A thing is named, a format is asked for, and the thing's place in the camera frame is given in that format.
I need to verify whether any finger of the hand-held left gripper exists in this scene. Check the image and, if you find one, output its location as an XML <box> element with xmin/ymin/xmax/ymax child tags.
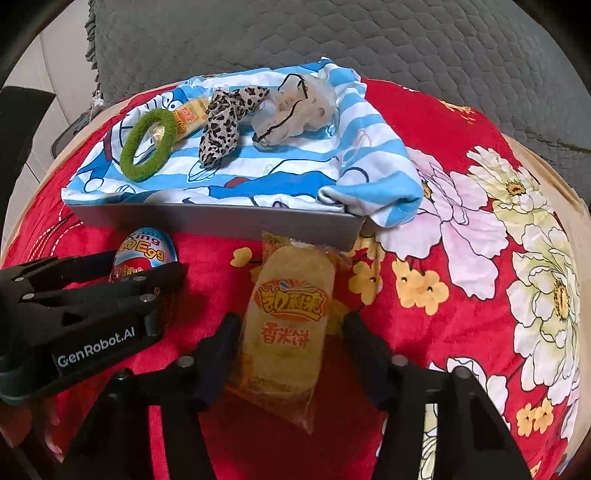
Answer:
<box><xmin>17</xmin><ymin>261</ymin><xmax>188</xmax><ymax>324</ymax></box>
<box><xmin>0</xmin><ymin>250</ymin><xmax>121</xmax><ymax>298</ymax></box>

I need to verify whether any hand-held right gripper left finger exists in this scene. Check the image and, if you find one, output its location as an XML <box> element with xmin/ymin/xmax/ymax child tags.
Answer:
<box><xmin>60</xmin><ymin>312</ymin><xmax>243</xmax><ymax>480</ymax></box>

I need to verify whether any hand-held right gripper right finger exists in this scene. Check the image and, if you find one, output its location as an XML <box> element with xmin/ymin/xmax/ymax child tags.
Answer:
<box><xmin>342</xmin><ymin>311</ymin><xmax>533</xmax><ymax>480</ymax></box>

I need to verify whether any egg-shaped toy candy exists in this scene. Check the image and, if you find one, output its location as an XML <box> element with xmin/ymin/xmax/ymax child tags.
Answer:
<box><xmin>107</xmin><ymin>225</ymin><xmax>179</xmax><ymax>284</ymax></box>

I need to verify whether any yellow rice cracker packet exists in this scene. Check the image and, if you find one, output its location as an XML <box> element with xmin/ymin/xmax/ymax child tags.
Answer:
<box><xmin>152</xmin><ymin>97</ymin><xmax>211</xmax><ymax>145</ymax></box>
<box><xmin>225</xmin><ymin>231</ymin><xmax>366</xmax><ymax>435</ymax></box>

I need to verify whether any grey box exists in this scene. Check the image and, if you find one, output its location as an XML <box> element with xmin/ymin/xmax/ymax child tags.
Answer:
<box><xmin>65</xmin><ymin>198</ymin><xmax>368</xmax><ymax>253</ymax></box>

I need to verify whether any beige sheer scrunchie black trim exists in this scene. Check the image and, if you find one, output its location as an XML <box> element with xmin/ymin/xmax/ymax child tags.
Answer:
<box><xmin>252</xmin><ymin>72</ymin><xmax>338</xmax><ymax>148</ymax></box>

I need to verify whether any person's left hand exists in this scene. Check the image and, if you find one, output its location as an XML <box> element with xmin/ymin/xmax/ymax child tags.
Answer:
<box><xmin>0</xmin><ymin>396</ymin><xmax>66</xmax><ymax>463</ymax></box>

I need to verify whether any red floral blanket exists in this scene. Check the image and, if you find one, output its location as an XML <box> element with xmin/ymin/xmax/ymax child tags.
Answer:
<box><xmin>0</xmin><ymin>78</ymin><xmax>583</xmax><ymax>480</ymax></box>

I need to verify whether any grey round plastic object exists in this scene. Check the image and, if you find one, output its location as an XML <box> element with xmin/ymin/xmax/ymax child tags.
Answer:
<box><xmin>50</xmin><ymin>110</ymin><xmax>95</xmax><ymax>157</ymax></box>

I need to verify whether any black furniture panel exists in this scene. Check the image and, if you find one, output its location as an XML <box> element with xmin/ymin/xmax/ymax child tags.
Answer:
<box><xmin>0</xmin><ymin>86</ymin><xmax>57</xmax><ymax>155</ymax></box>

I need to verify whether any leopard print scrunchie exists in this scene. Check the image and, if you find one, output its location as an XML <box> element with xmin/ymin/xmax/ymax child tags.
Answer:
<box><xmin>198</xmin><ymin>85</ymin><xmax>271</xmax><ymax>169</ymax></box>

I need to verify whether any blue striped cartoon cloth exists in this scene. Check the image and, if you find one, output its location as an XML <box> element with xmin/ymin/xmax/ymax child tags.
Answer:
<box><xmin>61</xmin><ymin>56</ymin><xmax>424</xmax><ymax>228</ymax></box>

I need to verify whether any grey quilted cushion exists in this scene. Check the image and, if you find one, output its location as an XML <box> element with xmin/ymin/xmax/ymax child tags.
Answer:
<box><xmin>84</xmin><ymin>0</ymin><xmax>591</xmax><ymax>154</ymax></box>

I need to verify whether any green fuzzy hair ring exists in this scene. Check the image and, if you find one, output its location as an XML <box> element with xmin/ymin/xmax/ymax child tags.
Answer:
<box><xmin>119</xmin><ymin>109</ymin><xmax>182</xmax><ymax>182</ymax></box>

